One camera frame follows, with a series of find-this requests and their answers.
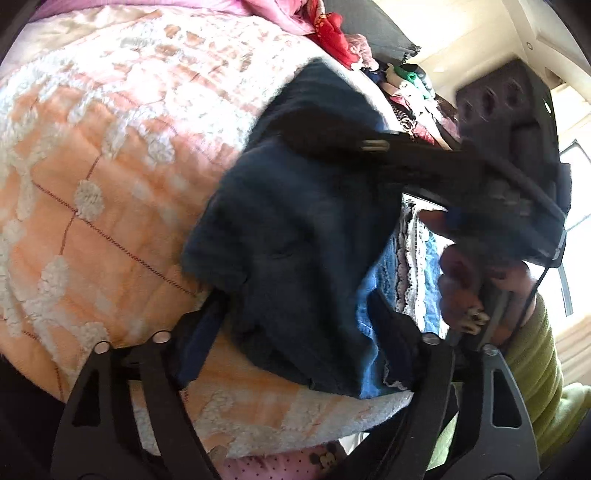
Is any pink quilt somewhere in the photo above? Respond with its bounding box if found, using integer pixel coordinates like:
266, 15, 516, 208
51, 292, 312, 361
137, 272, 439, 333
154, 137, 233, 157
32, 0, 319, 35

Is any grey headboard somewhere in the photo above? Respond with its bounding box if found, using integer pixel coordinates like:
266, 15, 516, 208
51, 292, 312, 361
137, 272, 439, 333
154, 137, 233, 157
323, 0, 421, 58

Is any window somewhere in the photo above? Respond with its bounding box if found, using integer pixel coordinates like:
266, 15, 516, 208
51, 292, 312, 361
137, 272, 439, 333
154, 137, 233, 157
554, 83, 591, 324

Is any red embroidered cloth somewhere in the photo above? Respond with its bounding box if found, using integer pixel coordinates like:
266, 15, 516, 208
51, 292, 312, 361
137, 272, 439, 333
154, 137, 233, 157
305, 0, 356, 70

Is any mauve fuzzy cloth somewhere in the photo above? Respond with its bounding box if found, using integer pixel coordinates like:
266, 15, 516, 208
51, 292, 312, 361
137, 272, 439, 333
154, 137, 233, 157
346, 34, 377, 70

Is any person's right forearm green sleeve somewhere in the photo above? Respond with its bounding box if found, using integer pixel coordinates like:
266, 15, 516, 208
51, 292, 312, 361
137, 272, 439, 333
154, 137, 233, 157
429, 295, 591, 476

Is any pile of folded clothes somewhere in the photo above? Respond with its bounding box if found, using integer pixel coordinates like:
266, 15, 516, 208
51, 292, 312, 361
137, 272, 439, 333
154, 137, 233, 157
365, 62, 462, 148

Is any blue denim pants lace trim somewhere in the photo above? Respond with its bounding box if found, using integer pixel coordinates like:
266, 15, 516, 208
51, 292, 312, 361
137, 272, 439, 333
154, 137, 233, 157
178, 58, 451, 400

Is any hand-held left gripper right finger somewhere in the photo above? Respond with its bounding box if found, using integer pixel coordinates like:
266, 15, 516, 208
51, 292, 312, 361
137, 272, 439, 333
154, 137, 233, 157
360, 288, 541, 480

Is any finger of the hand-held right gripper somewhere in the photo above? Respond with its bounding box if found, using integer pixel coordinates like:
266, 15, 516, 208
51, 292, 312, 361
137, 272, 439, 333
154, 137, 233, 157
402, 185, 469, 238
277, 108, 469, 188

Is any person's right hand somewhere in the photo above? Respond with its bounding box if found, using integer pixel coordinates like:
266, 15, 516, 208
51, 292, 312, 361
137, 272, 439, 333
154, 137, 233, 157
438, 244, 539, 347

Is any peach lace-pattern blanket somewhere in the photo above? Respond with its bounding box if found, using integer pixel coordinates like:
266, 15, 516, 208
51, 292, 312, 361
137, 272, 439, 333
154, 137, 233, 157
0, 4, 416, 457

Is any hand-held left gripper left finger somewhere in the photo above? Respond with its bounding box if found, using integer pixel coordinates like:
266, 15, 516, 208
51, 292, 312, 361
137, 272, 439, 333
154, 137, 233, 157
51, 295, 227, 480

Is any black cable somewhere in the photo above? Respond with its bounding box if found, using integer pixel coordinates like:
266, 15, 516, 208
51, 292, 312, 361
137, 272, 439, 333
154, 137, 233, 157
485, 154, 568, 344

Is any pink dotted sheet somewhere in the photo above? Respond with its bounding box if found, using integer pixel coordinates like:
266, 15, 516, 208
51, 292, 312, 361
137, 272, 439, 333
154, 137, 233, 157
217, 440, 352, 480

